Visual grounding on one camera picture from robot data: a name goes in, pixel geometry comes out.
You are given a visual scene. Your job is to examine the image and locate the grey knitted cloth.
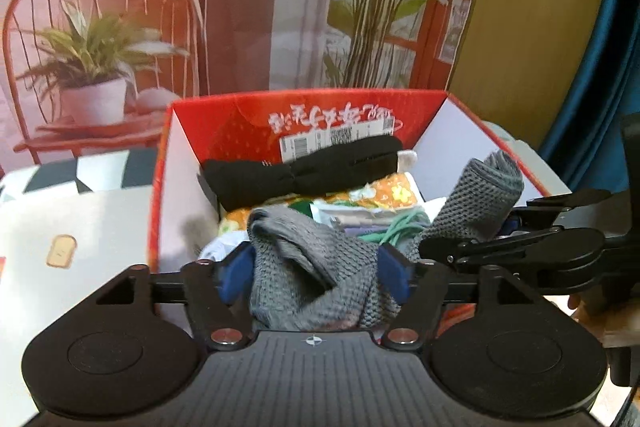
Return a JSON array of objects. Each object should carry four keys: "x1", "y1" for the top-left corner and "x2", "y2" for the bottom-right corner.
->
[{"x1": 247, "y1": 150, "x2": 524, "y2": 331}]

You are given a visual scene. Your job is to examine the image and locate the orange floral cloth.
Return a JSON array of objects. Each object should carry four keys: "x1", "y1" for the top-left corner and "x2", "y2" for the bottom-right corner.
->
[{"x1": 217, "y1": 171, "x2": 426, "y2": 238}]

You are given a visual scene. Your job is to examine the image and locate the printed room backdrop cloth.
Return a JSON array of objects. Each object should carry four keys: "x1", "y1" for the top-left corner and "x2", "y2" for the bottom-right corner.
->
[{"x1": 1, "y1": 0, "x2": 471, "y2": 171}]

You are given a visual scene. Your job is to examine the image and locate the person's right hand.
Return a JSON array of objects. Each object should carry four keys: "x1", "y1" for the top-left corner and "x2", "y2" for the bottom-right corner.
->
[{"x1": 567, "y1": 294, "x2": 582, "y2": 310}]

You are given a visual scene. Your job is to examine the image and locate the white plastic package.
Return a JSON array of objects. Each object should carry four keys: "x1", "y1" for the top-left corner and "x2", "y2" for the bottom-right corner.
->
[{"x1": 310, "y1": 199, "x2": 400, "y2": 230}]

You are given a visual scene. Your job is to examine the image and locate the black rolled sock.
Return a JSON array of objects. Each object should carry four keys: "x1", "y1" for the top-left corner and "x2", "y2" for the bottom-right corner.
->
[{"x1": 198, "y1": 134, "x2": 402, "y2": 211}]

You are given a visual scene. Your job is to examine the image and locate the red cardboard box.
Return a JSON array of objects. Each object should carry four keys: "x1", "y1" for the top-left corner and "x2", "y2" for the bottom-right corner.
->
[{"x1": 148, "y1": 89, "x2": 567, "y2": 272}]

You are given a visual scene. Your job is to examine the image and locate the white patterned table cloth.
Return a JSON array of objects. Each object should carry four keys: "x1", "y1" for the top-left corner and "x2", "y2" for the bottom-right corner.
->
[{"x1": 1, "y1": 148, "x2": 157, "y2": 426}]

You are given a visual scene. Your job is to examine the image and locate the yellow wooden board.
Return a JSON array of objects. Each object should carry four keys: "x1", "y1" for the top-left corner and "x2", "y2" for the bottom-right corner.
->
[{"x1": 449, "y1": 0, "x2": 601, "y2": 147}]

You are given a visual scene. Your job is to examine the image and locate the teal cable bundle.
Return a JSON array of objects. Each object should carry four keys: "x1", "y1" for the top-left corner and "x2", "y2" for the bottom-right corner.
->
[{"x1": 357, "y1": 210, "x2": 433, "y2": 253}]

